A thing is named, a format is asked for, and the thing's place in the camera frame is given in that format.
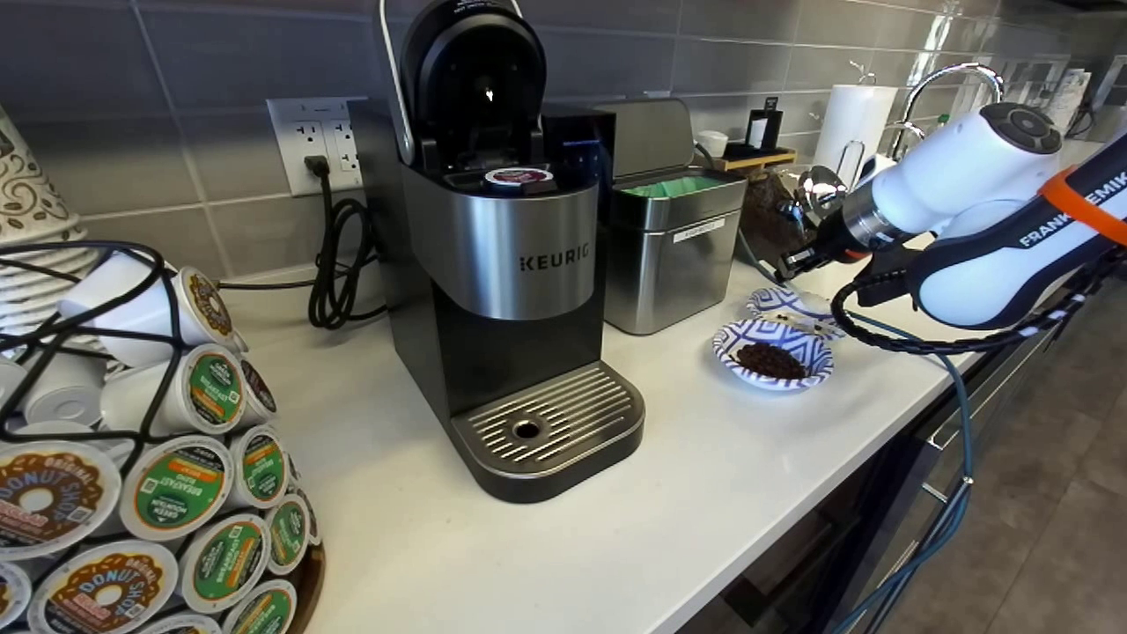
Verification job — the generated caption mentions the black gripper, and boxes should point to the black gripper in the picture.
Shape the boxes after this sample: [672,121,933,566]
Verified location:
[779,188,897,287]

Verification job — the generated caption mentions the dark glass coffee jar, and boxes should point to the dark glass coffee jar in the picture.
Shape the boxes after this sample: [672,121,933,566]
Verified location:
[735,167,852,283]

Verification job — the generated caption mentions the patterned plate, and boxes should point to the patterned plate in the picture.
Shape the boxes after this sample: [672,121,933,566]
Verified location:
[746,287,830,324]

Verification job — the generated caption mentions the wooden countertop organizer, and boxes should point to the wooden countertop organizer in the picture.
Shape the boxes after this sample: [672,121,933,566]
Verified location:
[719,144,799,179]

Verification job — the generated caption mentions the black box in organizer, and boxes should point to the black box in organizer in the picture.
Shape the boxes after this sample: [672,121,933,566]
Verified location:
[746,94,786,156]

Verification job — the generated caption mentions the white paper towel roll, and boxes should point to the white paper towel roll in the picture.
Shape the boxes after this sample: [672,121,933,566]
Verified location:
[814,82,901,188]

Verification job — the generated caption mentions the green packets in canister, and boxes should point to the green packets in canister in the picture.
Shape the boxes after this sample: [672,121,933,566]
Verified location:
[615,173,732,200]

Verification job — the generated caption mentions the chrome sink faucet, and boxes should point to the chrome sink faucet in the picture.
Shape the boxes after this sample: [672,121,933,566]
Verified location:
[892,59,1009,158]

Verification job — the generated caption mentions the coffee pod in machine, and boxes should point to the coffee pod in machine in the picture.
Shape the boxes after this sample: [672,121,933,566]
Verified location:
[482,163,557,198]

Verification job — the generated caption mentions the black silver Keurig coffee machine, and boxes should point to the black silver Keurig coffee machine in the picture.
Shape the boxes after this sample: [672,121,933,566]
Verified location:
[376,0,648,508]

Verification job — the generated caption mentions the green lid coffee pod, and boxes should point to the green lid coffee pod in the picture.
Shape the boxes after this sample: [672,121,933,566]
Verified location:
[121,434,234,547]
[263,490,320,579]
[97,342,254,442]
[226,424,294,511]
[217,579,298,634]
[176,511,274,618]

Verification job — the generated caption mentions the brown lid coffee pod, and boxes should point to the brown lid coffee pod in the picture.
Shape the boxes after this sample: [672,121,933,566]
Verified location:
[0,442,123,564]
[51,252,239,357]
[24,536,182,634]

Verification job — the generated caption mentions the white patterned paper package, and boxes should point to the white patterned paper package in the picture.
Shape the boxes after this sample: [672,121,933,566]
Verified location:
[0,107,89,255]

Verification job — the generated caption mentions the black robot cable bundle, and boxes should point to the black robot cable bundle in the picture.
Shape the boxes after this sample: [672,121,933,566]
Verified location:
[828,240,1124,364]

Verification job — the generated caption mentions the blue hanging cable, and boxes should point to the blue hanging cable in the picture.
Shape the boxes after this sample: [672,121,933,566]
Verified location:
[834,348,983,634]

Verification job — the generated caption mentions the orange arm strap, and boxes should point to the orange arm strap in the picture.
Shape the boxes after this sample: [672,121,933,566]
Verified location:
[1037,168,1127,252]

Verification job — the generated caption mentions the black coiled appliance cord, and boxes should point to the black coiled appliance cord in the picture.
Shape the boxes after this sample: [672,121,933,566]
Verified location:
[213,153,386,336]

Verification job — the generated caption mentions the black wire pod carousel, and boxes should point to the black wire pod carousel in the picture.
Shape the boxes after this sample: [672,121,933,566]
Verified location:
[0,240,328,634]

